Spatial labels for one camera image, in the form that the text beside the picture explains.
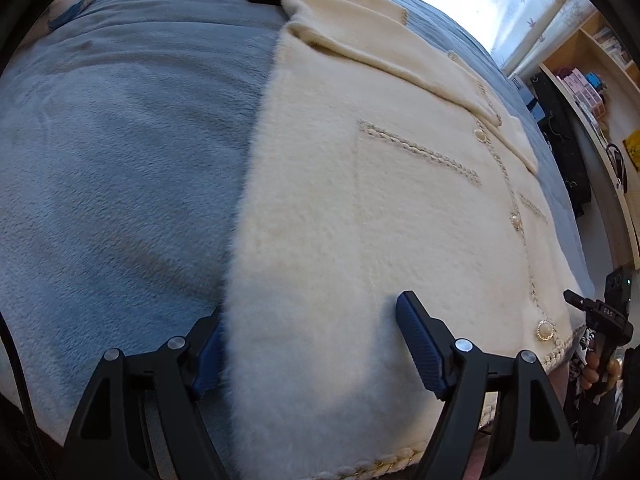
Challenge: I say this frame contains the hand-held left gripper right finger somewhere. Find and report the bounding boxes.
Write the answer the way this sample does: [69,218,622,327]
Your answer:
[395,290,578,480]

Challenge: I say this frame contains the yellow card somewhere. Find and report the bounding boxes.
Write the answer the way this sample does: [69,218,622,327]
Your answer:
[622,130,640,171]

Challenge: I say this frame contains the person's right hand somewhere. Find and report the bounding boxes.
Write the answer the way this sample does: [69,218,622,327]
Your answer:
[580,347,626,393]

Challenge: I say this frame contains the white blue printed box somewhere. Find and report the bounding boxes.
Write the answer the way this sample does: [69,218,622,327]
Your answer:
[507,76,546,123]

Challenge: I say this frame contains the black headphones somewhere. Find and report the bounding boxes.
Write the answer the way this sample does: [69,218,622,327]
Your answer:
[605,142,631,193]

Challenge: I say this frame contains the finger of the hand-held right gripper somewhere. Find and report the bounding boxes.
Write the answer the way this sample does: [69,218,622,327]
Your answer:
[563,289,598,322]

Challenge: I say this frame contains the wooden shelf unit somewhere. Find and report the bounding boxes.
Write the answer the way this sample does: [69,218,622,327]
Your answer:
[542,7,640,261]

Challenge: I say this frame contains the white curved desk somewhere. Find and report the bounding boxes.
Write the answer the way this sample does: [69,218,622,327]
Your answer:
[540,62,640,281]

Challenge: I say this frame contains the row of books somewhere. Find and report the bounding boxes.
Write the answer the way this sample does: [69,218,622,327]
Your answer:
[592,27,633,63]

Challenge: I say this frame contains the sheer leaf-print curtain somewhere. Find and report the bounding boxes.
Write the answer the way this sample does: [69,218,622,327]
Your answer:
[415,0,598,78]

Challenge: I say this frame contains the pink drawer organizer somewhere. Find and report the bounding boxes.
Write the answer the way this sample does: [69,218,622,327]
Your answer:
[555,66,608,113]

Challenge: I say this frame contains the blue fleece blanket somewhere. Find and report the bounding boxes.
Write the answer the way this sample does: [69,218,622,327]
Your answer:
[0,0,598,461]

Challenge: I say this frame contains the person's patterned garment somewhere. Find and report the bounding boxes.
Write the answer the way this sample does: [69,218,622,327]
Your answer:
[562,340,588,441]

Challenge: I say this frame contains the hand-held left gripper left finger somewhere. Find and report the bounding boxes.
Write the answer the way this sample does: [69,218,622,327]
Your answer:
[62,307,231,480]

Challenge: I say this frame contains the black hanging bag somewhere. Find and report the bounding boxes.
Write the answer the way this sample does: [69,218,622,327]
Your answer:
[531,72,593,218]

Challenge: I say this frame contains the cream fluffy cardigan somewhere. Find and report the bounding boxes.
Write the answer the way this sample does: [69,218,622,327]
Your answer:
[220,0,588,480]

